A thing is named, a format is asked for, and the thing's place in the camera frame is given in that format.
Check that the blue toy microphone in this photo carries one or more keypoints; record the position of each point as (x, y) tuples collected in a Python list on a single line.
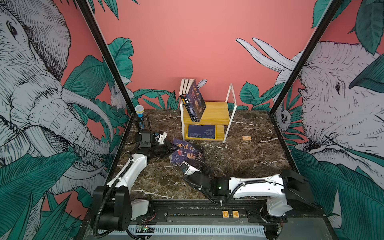
[(140, 114)]

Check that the small blue book yellow label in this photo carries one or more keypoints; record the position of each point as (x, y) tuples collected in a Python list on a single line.
[(202, 131)]

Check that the yellow book on shelf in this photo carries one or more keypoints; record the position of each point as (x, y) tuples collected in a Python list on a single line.
[(219, 134)]

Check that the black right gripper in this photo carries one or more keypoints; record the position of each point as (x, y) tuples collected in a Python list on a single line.
[(190, 179)]

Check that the dark brown leaning book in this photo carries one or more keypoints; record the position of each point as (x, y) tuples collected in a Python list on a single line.
[(182, 88)]

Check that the black book white characters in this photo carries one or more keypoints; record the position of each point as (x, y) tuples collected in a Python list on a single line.
[(187, 106)]

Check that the right black frame post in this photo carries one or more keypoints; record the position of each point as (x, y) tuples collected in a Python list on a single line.
[(325, 20)]

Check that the black microphone stand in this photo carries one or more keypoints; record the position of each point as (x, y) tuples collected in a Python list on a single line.
[(139, 126)]

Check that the black front rail base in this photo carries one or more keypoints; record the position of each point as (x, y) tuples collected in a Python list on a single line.
[(239, 220)]

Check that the purple portrait book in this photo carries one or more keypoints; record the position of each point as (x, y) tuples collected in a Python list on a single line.
[(188, 152), (196, 100)]

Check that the black frame post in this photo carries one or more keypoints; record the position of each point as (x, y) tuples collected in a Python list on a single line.
[(325, 20), (88, 15)]

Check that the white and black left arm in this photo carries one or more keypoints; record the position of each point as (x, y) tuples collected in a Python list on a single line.
[(112, 208)]

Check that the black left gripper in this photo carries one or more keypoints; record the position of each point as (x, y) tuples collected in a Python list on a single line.
[(168, 150)]

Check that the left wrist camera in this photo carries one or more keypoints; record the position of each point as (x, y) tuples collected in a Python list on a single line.
[(160, 137)]

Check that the white wooden two-tier shelf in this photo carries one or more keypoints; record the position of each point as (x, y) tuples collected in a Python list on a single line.
[(216, 113)]

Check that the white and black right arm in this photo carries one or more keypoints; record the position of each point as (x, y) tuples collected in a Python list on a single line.
[(284, 192)]

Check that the small wooden block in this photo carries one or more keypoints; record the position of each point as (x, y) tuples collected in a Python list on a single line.
[(246, 138)]

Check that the left black frame post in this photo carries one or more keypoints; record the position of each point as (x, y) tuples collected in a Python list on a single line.
[(88, 15)]

